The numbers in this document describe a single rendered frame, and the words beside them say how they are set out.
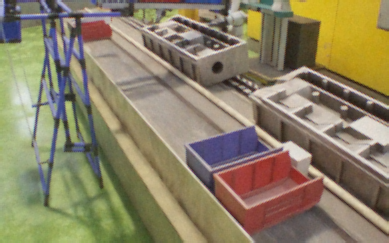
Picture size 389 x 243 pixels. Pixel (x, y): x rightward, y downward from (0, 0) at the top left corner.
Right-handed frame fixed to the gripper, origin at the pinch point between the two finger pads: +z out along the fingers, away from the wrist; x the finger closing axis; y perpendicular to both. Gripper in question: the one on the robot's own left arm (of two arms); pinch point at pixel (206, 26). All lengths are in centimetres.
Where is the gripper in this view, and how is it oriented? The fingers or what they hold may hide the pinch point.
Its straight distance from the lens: 267.2
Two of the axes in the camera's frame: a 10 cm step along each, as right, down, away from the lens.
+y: -1.5, -8.3, -5.4
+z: -8.7, 3.7, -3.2
